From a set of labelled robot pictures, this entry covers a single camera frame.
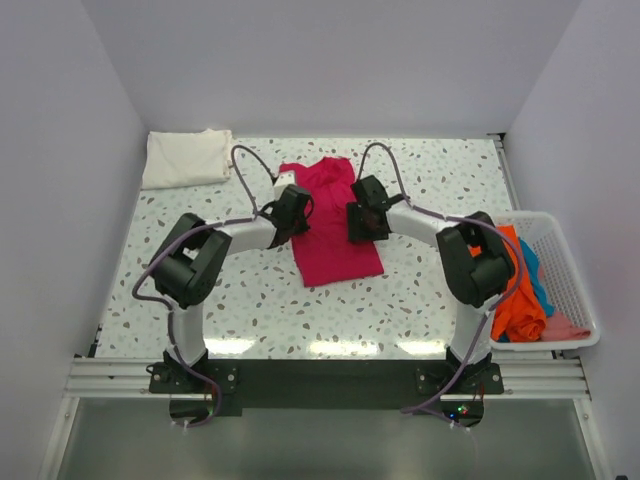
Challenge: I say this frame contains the magenta t shirt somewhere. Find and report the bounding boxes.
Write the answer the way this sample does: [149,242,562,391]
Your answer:
[279,157,384,288]

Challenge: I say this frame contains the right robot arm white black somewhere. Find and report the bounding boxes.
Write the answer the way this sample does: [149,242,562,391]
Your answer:
[347,176,516,393]

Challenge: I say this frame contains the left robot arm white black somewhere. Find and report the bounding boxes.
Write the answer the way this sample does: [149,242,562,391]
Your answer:
[145,185,314,392]

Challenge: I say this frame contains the folded cream t shirt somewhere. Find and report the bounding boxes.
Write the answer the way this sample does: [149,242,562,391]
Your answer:
[141,129,233,190]

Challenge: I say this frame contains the blue t shirt in basket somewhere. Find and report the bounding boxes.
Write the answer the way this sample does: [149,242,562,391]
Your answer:
[518,238,555,317]

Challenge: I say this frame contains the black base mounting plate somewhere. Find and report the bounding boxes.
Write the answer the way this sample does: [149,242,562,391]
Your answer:
[148,357,502,420]

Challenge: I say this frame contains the orange t shirt in basket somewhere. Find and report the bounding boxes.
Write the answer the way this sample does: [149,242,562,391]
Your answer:
[489,225,547,344]

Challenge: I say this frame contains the white plastic laundry basket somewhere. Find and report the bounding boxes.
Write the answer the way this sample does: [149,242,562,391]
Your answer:
[490,211,600,351]

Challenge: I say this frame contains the pink t shirt in basket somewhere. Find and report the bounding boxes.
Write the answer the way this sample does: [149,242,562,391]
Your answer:
[540,311,591,342]

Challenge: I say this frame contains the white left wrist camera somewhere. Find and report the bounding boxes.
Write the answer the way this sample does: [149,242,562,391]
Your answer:
[273,171,297,200]

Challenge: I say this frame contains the aluminium rail frame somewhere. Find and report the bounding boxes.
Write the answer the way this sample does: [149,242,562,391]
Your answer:
[41,138,610,479]

